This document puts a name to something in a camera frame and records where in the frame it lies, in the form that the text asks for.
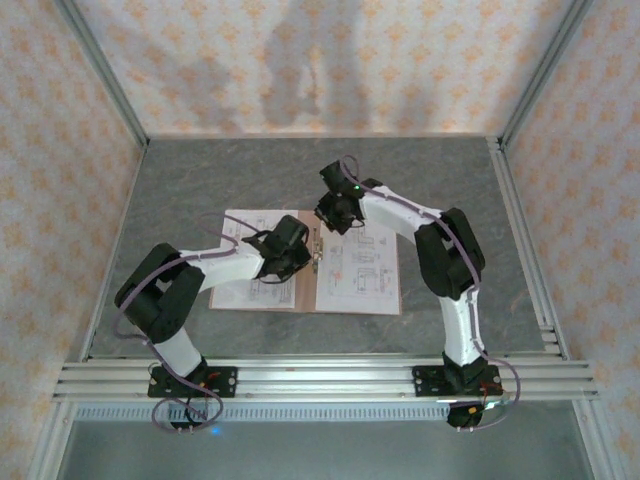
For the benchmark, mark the silver metal folder clip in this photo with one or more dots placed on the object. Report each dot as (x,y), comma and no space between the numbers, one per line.
(317,247)

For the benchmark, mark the brown folder with papers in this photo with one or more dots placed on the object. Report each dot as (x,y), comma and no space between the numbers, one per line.
(306,295)

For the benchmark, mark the white technical drawing sheet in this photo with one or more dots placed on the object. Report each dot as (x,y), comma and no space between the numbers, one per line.
(235,297)
(360,290)

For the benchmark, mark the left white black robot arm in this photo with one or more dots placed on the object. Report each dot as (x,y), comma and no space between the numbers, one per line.
(220,262)

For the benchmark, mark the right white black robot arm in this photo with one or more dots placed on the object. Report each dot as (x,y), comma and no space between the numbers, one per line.
(460,325)

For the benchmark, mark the black connector block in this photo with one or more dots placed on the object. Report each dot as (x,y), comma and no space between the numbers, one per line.
(190,427)
(460,417)

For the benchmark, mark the grey metal panel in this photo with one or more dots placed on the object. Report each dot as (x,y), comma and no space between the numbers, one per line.
(325,450)

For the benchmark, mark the thin aluminium frame rail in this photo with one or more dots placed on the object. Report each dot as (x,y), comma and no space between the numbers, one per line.
(320,136)

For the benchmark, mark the wide aluminium mounting rail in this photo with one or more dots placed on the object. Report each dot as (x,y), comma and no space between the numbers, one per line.
(325,380)

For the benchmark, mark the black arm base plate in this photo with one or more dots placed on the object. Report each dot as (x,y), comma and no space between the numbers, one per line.
(225,380)
(425,380)

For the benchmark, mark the aluminium side rail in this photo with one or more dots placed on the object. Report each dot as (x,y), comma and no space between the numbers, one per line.
(525,240)
(115,250)

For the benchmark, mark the aluminium frame corner post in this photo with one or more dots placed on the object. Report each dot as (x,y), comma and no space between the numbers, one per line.
(545,65)
(100,65)

